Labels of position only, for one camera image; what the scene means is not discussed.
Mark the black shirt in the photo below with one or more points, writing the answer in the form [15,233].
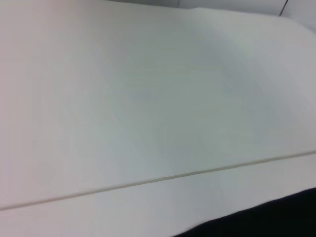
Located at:
[259,217]

